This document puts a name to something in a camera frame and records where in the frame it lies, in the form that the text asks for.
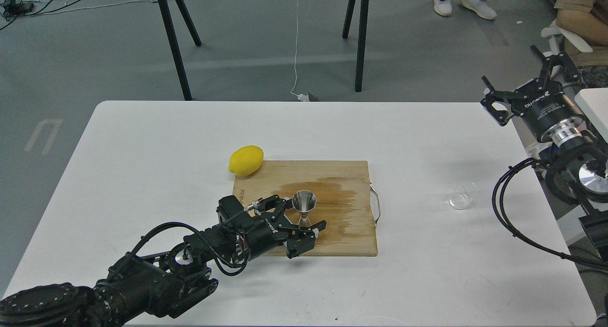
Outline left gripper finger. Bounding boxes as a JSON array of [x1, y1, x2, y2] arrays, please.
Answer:
[[245, 195, 293, 217], [278, 220, 327, 259]]

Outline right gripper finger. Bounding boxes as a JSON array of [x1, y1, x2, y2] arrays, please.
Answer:
[[530, 45, 582, 91], [480, 76, 523, 127]]

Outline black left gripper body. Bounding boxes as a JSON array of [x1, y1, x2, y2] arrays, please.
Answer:
[[216, 195, 296, 263]]

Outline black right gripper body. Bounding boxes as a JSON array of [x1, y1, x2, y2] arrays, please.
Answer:
[[511, 80, 584, 144]]

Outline steel double jigger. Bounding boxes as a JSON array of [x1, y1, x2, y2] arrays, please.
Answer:
[[292, 189, 317, 227]]

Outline clear glass measuring cup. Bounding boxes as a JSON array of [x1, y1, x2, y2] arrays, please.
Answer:
[[447, 182, 478, 210]]

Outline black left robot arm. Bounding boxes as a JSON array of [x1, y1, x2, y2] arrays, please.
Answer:
[[1, 195, 326, 327]]

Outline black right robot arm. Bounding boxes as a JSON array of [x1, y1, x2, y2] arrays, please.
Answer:
[[480, 45, 607, 272]]

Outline white side table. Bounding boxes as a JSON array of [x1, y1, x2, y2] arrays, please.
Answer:
[[575, 88, 608, 143]]

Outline white office chair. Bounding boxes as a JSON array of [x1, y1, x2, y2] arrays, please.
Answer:
[[541, 20, 593, 55]]

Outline yellow lemon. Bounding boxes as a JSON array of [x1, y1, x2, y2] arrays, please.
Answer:
[[228, 145, 264, 177]]

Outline wooden cutting board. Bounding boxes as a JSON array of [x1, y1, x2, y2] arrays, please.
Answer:
[[233, 160, 378, 256]]

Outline seated person in tan shirt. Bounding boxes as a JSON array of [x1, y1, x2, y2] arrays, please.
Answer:
[[554, 0, 608, 68]]

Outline walking person white sneakers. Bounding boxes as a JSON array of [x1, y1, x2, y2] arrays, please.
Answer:
[[433, 0, 497, 21]]

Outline white cable on floor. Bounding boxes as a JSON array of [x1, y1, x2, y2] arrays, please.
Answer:
[[289, 0, 309, 102]]

